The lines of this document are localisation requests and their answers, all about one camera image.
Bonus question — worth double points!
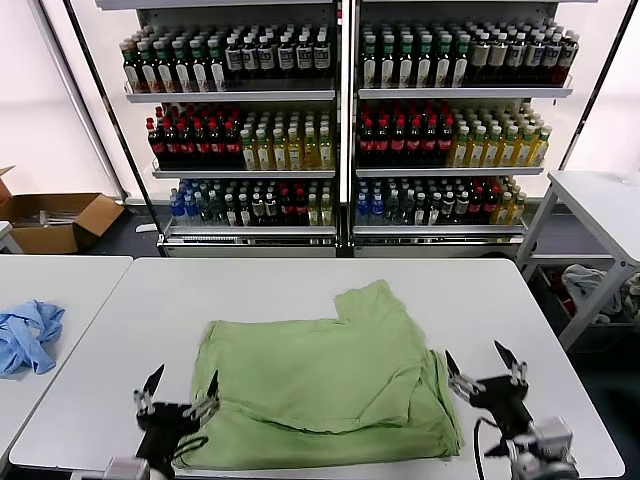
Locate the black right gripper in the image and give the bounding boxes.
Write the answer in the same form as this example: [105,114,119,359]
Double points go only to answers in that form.
[443,340,535,439]

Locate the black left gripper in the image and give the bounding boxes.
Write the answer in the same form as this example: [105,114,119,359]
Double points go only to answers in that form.
[132,363,222,472]

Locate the green polo shirt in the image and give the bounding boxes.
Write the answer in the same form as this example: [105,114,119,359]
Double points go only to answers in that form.
[172,279,466,471]

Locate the dark storage crate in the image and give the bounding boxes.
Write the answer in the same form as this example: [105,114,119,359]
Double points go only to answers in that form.
[528,263,640,331]

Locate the white grey crumpled garment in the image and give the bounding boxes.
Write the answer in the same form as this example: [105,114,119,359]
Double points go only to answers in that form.
[560,263,624,321]

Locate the crumpled blue garment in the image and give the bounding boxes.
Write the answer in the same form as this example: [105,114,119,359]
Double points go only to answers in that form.
[0,298,66,379]

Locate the grey green crumpled garment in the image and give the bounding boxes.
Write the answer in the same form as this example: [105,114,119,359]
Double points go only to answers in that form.
[618,272,640,319]

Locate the small red cap cola bottle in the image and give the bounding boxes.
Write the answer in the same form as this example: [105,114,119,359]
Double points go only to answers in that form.
[468,185,484,226]
[278,185,294,227]
[292,185,308,227]
[482,184,498,226]

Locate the open cardboard box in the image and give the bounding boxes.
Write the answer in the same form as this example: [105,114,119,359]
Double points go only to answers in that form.
[0,165,126,255]

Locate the white side table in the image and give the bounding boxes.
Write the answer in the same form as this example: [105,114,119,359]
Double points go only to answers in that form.
[514,169,640,351]

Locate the white packing strips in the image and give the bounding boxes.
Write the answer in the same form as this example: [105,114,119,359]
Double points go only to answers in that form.
[12,209,84,230]

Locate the small white table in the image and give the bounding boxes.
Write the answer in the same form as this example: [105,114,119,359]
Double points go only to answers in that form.
[0,219,24,255]

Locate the thin black metal pole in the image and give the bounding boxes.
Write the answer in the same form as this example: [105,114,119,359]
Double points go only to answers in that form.
[63,0,171,259]
[557,0,640,171]

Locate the white beverage shelf unit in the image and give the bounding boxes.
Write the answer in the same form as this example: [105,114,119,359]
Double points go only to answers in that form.
[349,0,601,259]
[94,0,346,259]

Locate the wide grey metal pole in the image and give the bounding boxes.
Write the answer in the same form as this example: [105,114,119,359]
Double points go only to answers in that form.
[34,0,129,204]

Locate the green cap dark tea bottle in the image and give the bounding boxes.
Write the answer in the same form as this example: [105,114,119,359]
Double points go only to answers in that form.
[378,33,398,89]
[189,37,210,93]
[153,38,176,94]
[434,33,454,88]
[206,37,227,92]
[397,33,416,89]
[415,33,435,89]
[451,32,471,87]
[122,40,143,94]
[361,33,380,89]
[137,39,159,94]
[171,38,193,93]

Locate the beige label dark drink bottle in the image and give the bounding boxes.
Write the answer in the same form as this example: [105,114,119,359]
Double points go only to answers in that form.
[488,30,508,85]
[470,30,490,85]

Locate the white label dark drink bottle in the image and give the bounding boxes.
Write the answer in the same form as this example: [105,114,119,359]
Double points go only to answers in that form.
[276,34,296,79]
[541,30,563,84]
[559,29,582,84]
[295,33,314,79]
[241,35,260,79]
[523,30,544,85]
[313,32,333,79]
[258,34,277,79]
[224,35,244,79]
[505,30,526,85]

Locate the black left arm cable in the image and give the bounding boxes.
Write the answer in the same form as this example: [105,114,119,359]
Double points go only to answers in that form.
[174,435,210,466]

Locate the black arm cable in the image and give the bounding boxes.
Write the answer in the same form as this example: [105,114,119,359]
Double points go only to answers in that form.
[472,417,509,480]
[174,435,210,466]

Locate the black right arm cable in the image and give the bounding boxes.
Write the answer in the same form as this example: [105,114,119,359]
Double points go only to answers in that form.
[472,417,509,480]

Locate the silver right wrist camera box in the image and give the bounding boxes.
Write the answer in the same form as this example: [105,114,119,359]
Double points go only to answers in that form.
[528,417,575,459]

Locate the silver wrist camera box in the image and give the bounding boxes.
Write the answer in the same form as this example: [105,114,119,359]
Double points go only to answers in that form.
[528,417,575,459]
[102,455,151,480]

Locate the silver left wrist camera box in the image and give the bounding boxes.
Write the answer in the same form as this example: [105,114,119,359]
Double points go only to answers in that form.
[102,455,151,480]

